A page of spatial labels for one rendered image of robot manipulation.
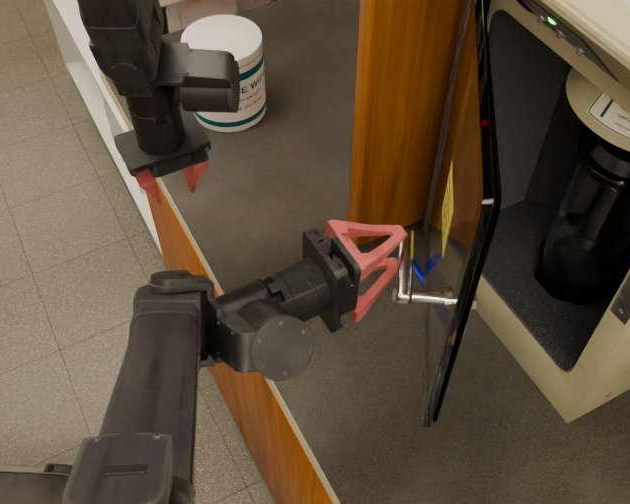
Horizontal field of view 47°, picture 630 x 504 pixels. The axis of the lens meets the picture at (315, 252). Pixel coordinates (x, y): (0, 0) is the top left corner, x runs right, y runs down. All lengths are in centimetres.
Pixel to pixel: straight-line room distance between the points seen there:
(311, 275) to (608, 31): 34
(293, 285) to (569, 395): 41
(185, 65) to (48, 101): 218
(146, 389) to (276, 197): 71
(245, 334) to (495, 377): 47
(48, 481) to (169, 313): 117
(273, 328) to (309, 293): 9
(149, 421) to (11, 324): 187
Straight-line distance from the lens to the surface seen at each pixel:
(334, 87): 135
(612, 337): 82
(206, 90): 80
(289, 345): 62
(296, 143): 123
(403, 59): 88
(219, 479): 192
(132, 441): 34
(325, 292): 69
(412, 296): 71
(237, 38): 121
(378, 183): 100
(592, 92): 75
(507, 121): 92
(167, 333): 58
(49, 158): 272
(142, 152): 88
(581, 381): 91
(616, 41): 51
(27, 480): 177
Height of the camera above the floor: 178
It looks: 52 degrees down
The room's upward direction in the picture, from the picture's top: straight up
